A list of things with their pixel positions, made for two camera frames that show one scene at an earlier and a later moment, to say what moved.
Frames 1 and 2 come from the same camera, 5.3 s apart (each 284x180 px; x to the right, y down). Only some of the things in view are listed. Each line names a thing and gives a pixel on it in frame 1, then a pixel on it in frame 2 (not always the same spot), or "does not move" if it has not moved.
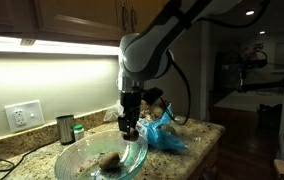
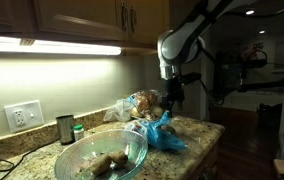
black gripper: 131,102 → 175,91
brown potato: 110,161 → 119,158
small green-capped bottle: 78,132 does not move
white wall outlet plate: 24,115 does not move
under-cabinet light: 10,44 does not move
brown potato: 133,135 → 100,164
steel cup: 66,129 does not move
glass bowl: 80,159 does not move
